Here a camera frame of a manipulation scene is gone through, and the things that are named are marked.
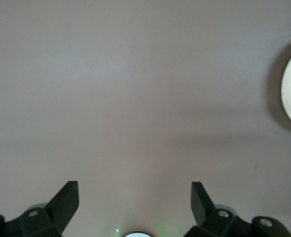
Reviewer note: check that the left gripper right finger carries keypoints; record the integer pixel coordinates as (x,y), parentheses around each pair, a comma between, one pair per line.
(199,205)

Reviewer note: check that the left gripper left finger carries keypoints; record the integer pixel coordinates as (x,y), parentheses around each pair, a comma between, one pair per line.
(63,205)

